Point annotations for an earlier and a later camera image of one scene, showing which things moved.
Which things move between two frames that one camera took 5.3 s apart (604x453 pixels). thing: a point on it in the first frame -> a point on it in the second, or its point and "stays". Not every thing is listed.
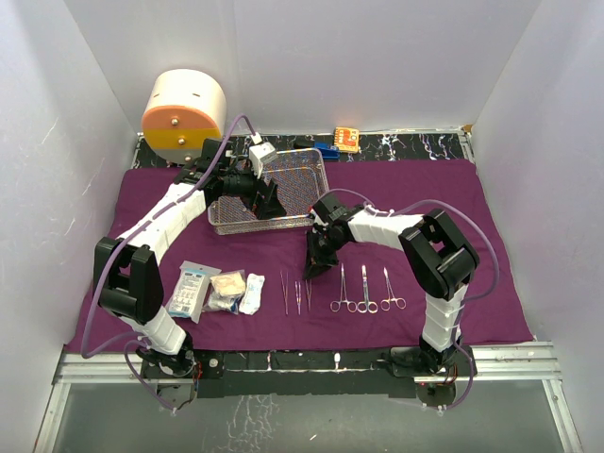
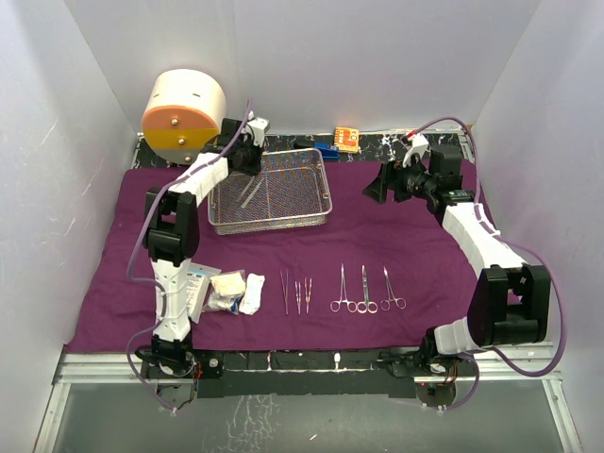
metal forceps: (335, 306) stays
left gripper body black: (244, 185) -> (251, 158)
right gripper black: (316, 262) -> (377, 190)
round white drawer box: (184, 108) stays
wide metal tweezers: (298, 295) stays
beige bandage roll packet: (230, 283) stays
